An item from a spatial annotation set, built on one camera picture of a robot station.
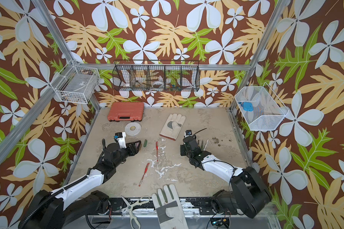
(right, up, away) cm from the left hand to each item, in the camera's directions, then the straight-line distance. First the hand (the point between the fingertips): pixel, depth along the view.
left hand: (137, 140), depth 83 cm
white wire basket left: (-37, +34, +3) cm, 51 cm away
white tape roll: (-9, +5, +24) cm, 27 cm away
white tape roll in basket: (+11, +38, +15) cm, 42 cm away
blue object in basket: (+68, +20, +3) cm, 71 cm away
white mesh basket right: (+74, +19, +1) cm, 76 cm away
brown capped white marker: (+45, -5, +15) cm, 47 cm away
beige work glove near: (+19, -35, -11) cm, 42 cm away
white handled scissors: (+2, -39, -14) cm, 42 cm away
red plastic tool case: (-17, +20, +32) cm, 41 cm away
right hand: (+27, -3, +6) cm, 28 cm away
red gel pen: (+10, -7, +15) cm, 19 cm away
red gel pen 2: (+4, -19, +5) cm, 20 cm away
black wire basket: (+10, +43, +14) cm, 46 cm away
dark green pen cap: (+2, -4, +15) cm, 16 cm away
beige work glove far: (+21, +7, +24) cm, 33 cm away
